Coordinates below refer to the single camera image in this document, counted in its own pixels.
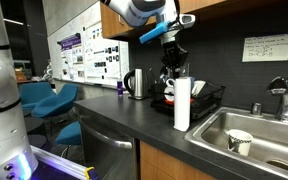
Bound stainless steel sink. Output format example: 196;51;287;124
185;107;288;179

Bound black dish rack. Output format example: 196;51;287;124
151;82;225;120

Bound chrome kitchen faucet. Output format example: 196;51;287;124
266;76;288;123

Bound white patterned mug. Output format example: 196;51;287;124
227;129;253;156

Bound wooden upper cabinets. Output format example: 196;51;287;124
100;0;226;38

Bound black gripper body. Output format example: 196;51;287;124
161;42;188;78

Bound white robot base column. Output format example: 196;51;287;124
0;5;38;180

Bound white paper note on wall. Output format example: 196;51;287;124
242;33;288;62

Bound white whiteboard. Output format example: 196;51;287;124
48;2;129;88

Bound orange and white bowl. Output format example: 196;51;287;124
163;87;193;105

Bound blue fabric chair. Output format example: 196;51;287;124
32;84;78;118

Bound stainless electric kettle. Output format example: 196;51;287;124
124;69;149;100

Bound white paper towel roll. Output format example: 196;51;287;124
174;77;191;131

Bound stainless dishwasher door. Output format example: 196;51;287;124
79;115;138;180

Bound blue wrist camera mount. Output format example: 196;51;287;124
139;21;170;44

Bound wooden lower cabinet doors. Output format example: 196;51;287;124
140;141;216;180

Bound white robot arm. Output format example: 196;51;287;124
99;0;187;78

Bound research poster on whiteboard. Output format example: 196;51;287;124
83;23;121;86

